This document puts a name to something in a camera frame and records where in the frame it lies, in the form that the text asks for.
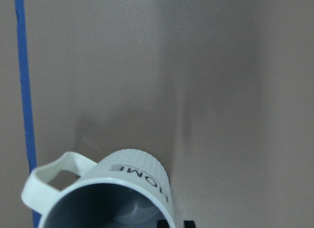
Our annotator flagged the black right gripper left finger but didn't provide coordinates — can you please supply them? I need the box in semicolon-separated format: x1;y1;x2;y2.
157;220;167;228

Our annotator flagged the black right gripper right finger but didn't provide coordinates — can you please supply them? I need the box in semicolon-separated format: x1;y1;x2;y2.
183;220;196;228

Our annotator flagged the white ribbed HOME mug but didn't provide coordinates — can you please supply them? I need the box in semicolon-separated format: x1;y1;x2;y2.
21;149;175;228

